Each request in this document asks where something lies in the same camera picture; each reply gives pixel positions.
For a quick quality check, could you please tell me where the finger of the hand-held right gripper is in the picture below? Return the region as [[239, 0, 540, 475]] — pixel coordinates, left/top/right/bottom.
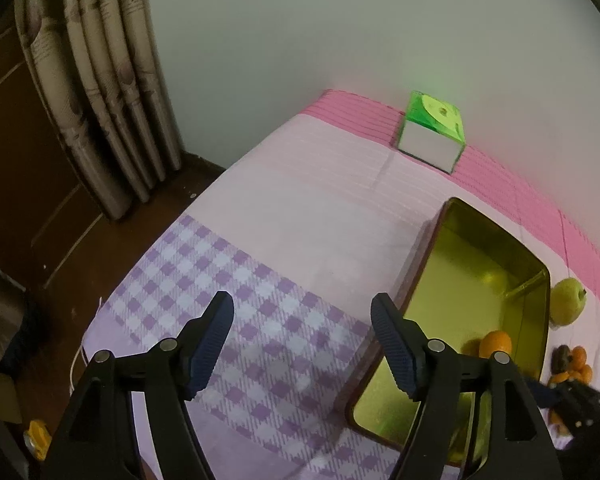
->
[[527, 379, 600, 429]]

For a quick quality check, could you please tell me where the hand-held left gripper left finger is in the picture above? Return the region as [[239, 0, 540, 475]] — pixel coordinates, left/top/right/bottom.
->
[[40, 290, 236, 480]]

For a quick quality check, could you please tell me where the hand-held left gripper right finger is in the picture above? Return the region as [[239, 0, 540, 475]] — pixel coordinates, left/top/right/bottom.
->
[[370, 292, 566, 480]]

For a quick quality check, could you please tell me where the maroon and gold tin box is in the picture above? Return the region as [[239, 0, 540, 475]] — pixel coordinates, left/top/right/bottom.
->
[[334, 197, 552, 468]]

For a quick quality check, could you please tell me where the dark round fruit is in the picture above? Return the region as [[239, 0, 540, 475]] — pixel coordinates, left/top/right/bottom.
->
[[551, 345, 574, 373]]

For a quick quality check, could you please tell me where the green pear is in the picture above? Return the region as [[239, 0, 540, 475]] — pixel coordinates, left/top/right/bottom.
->
[[550, 277, 588, 326]]

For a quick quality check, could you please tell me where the pink and purple checked blanket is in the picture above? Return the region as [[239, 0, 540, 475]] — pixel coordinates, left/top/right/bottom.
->
[[82, 89, 600, 480]]

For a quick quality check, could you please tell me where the small yellow object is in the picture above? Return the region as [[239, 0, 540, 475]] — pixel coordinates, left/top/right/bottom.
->
[[24, 420, 51, 462]]

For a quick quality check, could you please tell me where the green tissue box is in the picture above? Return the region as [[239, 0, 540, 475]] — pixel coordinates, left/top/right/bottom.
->
[[396, 91, 467, 176]]

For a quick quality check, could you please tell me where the brown wooden door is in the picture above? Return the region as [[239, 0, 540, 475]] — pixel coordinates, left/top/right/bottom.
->
[[0, 25, 108, 293]]

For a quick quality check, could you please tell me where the beige patterned curtain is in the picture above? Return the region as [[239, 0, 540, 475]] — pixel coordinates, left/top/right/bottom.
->
[[14, 0, 183, 222]]

